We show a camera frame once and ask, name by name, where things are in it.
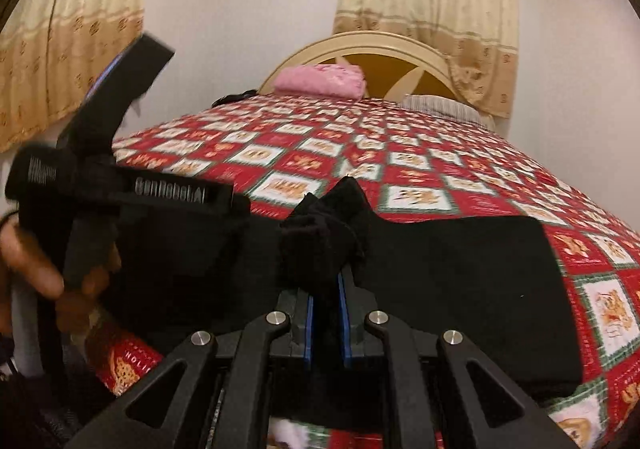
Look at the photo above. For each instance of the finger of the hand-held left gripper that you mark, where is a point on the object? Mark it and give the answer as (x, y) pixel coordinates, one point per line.
(125, 79)

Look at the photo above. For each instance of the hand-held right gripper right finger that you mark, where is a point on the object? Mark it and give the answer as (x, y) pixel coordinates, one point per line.
(345, 324)

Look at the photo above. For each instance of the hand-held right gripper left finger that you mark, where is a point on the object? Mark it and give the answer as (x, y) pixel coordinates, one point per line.
(308, 329)

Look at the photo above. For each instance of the black pants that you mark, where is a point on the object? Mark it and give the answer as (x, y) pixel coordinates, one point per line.
(450, 279)

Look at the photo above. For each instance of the person's left hand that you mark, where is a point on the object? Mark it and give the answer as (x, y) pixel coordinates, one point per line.
(30, 259)

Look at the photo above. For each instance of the dark object at bed edge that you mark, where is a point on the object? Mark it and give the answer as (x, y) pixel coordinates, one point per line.
(235, 98)

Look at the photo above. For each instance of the red printed bear bedspread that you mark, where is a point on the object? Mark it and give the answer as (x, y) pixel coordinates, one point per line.
(450, 169)

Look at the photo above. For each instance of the pink pillow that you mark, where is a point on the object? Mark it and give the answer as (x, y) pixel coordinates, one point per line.
(320, 79)

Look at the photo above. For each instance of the striped pillow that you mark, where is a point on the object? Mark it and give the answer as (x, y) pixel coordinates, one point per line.
(445, 109)

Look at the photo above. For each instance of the cream wooden headboard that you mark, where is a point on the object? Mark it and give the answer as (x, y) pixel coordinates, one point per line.
(380, 41)

